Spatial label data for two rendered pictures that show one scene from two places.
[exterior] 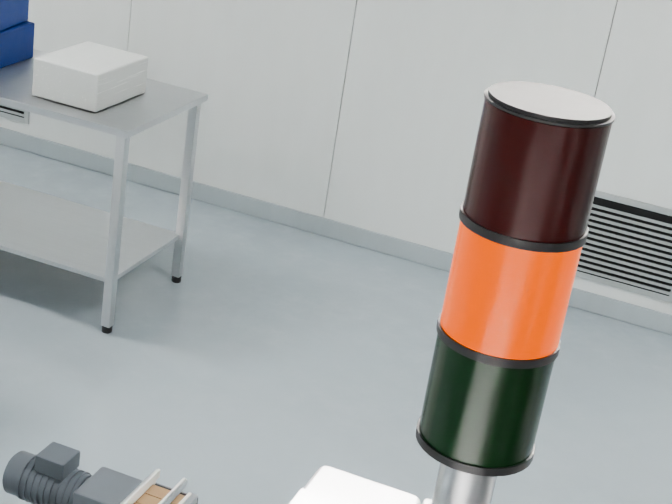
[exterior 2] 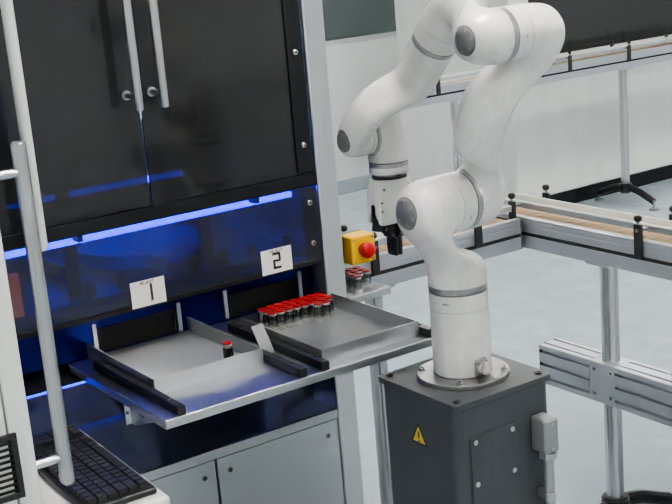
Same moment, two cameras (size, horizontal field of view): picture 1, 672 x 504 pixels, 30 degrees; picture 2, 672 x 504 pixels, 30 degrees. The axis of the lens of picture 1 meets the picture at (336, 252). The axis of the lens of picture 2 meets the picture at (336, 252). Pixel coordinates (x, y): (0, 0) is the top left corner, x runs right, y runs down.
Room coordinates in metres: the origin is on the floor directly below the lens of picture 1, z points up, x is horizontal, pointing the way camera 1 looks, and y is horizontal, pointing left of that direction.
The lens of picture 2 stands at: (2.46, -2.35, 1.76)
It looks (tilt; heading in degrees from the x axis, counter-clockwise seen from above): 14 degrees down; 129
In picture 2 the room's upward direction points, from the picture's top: 5 degrees counter-clockwise
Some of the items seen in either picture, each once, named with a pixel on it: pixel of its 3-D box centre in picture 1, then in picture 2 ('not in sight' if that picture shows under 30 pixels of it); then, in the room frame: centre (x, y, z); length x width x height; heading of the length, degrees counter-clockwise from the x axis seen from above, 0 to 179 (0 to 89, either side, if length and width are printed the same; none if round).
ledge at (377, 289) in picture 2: not in sight; (355, 290); (0.54, 0.08, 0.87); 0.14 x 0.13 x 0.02; 163
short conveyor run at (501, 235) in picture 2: not in sight; (412, 243); (0.53, 0.37, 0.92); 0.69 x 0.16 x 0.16; 73
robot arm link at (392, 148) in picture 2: not in sight; (384, 129); (0.91, -0.25, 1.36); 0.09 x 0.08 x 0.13; 73
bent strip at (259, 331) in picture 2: not in sight; (274, 344); (0.71, -0.43, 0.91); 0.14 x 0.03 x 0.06; 163
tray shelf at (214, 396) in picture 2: not in sight; (256, 352); (0.63, -0.41, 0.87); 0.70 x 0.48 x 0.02; 73
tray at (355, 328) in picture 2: not in sight; (327, 326); (0.72, -0.26, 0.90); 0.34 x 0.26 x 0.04; 163
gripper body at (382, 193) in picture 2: not in sight; (391, 196); (0.92, -0.25, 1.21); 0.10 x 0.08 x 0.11; 74
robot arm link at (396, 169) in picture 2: not in sight; (389, 167); (0.92, -0.24, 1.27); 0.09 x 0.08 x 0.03; 74
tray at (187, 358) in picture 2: not in sight; (173, 353); (0.51, -0.55, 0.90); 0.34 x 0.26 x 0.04; 163
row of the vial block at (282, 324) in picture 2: not in sight; (301, 313); (0.61, -0.22, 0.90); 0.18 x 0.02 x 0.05; 73
